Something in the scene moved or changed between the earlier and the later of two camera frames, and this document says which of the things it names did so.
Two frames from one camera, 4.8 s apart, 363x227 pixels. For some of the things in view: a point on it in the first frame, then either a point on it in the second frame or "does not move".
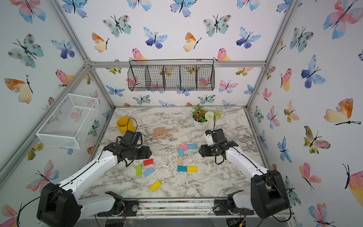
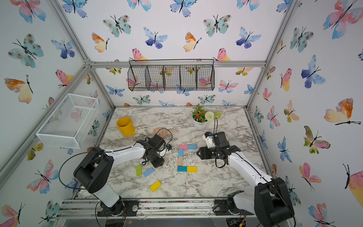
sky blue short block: [192, 146] does not move
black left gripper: [146, 152] -> [159, 163]
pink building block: [183, 146] does not move
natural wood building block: [180, 161] does not move
